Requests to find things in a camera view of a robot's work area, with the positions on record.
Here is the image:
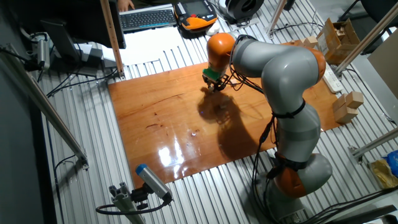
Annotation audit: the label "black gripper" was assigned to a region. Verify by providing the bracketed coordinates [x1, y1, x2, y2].
[202, 76, 232, 92]

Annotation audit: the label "person right hand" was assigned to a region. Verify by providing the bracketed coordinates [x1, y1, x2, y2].
[117, 0, 136, 12]

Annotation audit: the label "white computer mouse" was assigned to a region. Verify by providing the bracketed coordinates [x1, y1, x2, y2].
[205, 22, 221, 37]

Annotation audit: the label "orange black teach pendant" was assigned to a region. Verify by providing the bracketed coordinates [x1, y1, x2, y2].
[173, 0, 218, 32]

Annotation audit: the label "glossy wooden board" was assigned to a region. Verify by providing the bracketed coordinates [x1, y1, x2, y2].
[108, 40, 341, 189]

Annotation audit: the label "white paper sheets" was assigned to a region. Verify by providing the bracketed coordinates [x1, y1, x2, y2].
[101, 26, 185, 67]

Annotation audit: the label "black computer keyboard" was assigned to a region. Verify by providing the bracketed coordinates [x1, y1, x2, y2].
[119, 8, 177, 32]

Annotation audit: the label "large wooden block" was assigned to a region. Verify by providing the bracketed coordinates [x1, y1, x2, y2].
[331, 93, 348, 112]
[345, 90, 364, 109]
[334, 107, 359, 124]

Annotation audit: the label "open cardboard box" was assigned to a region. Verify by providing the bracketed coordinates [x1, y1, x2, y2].
[317, 17, 361, 65]

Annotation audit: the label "beige flat panel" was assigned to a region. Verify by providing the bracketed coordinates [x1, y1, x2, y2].
[367, 37, 398, 100]

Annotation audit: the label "black office chair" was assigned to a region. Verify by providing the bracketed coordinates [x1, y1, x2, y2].
[337, 0, 398, 55]

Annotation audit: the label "yellow plastic bag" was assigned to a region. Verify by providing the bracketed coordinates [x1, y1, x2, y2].
[368, 157, 398, 190]

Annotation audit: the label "blue plastic bag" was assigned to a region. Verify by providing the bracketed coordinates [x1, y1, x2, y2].
[382, 150, 398, 178]

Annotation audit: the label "black flat bar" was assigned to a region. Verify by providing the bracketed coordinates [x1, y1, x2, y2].
[323, 203, 398, 224]

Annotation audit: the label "grey fan base plate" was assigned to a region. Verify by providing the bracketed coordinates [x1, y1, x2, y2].
[231, 17, 259, 31]

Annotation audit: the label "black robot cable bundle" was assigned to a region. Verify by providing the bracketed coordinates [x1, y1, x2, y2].
[228, 34, 280, 224]

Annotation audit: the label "tan frame post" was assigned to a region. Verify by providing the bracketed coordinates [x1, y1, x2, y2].
[99, 0, 126, 78]
[334, 2, 398, 75]
[266, 0, 289, 35]

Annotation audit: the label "thin black table cable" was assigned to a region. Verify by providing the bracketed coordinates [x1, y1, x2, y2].
[272, 21, 324, 32]

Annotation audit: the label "silver camera with blue end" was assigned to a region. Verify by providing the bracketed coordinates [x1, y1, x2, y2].
[135, 163, 174, 202]

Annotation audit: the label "black monitor cables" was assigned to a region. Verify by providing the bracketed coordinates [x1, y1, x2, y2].
[45, 67, 119, 98]

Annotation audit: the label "aluminium profile camera stand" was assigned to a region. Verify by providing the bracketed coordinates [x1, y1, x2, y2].
[108, 182, 147, 224]

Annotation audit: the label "black camera cable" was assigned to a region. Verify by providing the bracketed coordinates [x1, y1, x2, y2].
[95, 195, 174, 216]

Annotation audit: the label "long aluminium frame beam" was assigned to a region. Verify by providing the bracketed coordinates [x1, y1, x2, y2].
[0, 46, 90, 170]

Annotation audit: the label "short aluminium frame beam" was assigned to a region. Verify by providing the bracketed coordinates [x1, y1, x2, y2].
[348, 126, 398, 163]

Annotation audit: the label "black floor cable bundle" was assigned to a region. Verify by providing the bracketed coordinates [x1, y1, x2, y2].
[303, 185, 398, 224]

